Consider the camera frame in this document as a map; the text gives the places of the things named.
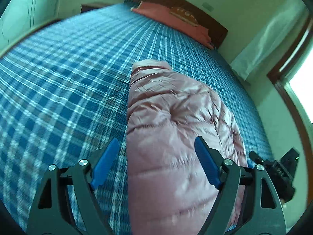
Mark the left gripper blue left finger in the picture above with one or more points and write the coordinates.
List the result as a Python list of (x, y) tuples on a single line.
[(101, 161)]

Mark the dark wooden headboard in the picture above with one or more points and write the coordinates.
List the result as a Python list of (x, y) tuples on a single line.
[(217, 31)]

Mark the blue plaid bed sheet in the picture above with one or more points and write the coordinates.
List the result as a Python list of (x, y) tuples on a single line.
[(64, 93)]

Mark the white wardrobe with circle pattern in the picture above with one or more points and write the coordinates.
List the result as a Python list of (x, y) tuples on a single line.
[(23, 16)]

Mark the white curtain right side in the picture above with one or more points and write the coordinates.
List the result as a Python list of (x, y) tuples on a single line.
[(279, 26)]

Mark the red pillow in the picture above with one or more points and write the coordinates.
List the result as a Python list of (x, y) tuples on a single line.
[(176, 18)]

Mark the brown framed right window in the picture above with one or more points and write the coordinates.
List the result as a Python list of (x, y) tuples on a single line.
[(292, 79)]

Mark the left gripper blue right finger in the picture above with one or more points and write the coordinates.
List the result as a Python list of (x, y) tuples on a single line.
[(210, 160)]

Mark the pink quilted down jacket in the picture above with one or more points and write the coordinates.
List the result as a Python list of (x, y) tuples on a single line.
[(168, 191)]

